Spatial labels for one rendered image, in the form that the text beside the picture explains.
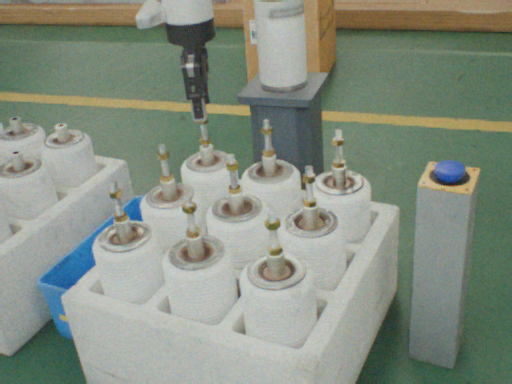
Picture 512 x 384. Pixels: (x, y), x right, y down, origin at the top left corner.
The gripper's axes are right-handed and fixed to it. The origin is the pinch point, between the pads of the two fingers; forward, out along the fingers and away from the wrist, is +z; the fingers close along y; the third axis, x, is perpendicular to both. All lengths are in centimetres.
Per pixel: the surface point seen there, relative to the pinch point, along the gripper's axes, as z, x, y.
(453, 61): 36, -72, 110
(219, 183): 12.5, -1.8, -4.3
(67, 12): 30, 82, 199
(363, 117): 36, -36, 70
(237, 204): 9.1, -5.5, -16.9
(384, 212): 17.6, -28.5, -8.6
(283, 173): 10.2, -12.5, -6.5
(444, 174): 2.9, -33.6, -23.3
